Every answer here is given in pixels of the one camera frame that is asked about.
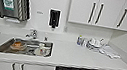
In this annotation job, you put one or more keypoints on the blue white dish soap bottle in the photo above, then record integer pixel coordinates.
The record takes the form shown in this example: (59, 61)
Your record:
(79, 40)

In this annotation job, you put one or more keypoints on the small chrome sink knob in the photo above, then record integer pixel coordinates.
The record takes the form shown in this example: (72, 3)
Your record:
(45, 38)

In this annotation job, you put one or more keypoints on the white cup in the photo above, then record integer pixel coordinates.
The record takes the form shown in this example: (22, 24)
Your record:
(42, 47)

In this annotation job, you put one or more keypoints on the stack of white plates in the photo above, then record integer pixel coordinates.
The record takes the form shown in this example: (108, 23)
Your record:
(93, 44)

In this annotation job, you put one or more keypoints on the chrome sink faucet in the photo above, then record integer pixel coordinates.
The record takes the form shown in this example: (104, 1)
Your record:
(32, 34)

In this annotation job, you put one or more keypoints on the bowl with orange food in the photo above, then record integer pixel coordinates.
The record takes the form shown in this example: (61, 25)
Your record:
(17, 45)

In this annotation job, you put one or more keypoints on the steel paper towel dispenser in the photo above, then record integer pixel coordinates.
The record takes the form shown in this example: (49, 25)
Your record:
(10, 3)

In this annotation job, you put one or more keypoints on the steel sink basin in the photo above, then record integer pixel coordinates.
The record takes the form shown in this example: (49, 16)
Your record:
(3, 48)

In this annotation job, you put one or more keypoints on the white wall outlet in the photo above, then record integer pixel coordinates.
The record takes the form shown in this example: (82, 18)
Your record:
(65, 29)

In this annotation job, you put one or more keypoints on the black wall soap dispenser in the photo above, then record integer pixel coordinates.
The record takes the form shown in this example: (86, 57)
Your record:
(54, 17)

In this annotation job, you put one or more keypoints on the small wall label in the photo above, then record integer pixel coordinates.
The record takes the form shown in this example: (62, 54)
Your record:
(40, 12)

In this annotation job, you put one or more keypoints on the three-door white wall cabinet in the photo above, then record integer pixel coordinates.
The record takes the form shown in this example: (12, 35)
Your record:
(110, 12)

